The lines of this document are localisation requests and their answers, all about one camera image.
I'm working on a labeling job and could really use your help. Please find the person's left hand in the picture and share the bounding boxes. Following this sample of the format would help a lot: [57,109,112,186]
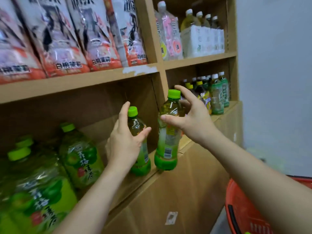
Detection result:
[105,101,152,172]

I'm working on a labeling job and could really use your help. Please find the person's right hand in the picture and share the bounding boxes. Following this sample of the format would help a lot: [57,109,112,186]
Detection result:
[160,85,220,149]

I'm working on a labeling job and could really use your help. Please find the small green tea bottle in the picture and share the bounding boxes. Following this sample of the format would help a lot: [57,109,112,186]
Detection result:
[127,106,151,176]
[154,89,187,171]

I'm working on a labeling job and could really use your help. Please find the person's left forearm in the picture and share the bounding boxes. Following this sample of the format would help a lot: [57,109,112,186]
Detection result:
[52,163,137,234]

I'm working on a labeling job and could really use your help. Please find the person's right forearm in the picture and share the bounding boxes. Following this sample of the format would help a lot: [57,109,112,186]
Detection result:
[201,131,312,234]

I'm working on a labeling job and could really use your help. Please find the cluster of dark drink bottles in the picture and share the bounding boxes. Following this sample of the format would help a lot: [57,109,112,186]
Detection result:
[182,75,212,115]

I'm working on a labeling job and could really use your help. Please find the white cap green label bottle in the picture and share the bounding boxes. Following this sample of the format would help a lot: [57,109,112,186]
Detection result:
[218,72,230,108]
[209,74,225,115]

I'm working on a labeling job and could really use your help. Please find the large green apple tea bottle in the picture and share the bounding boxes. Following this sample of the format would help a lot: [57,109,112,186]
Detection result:
[0,147,78,234]
[59,122,105,189]
[0,135,61,173]

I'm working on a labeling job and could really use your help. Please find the brown cardboard box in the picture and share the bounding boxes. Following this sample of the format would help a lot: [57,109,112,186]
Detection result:
[78,101,244,234]

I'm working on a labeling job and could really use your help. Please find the white label yellow tea bottle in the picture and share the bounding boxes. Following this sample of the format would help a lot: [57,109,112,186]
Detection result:
[205,14,219,55]
[196,11,212,56]
[212,16,225,54]
[180,9,203,58]

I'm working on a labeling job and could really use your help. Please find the pink label drink bottle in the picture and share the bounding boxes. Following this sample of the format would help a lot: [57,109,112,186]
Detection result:
[154,10,169,61]
[157,1,184,60]

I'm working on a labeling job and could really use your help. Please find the wooden shelf unit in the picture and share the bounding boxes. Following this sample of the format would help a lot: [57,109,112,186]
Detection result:
[0,0,240,156]

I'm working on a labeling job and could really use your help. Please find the white sticker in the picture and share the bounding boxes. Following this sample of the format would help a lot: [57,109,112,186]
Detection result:
[165,211,178,226]

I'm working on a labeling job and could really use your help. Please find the red plastic shopping basket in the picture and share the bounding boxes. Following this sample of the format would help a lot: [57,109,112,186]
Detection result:
[225,176,312,234]

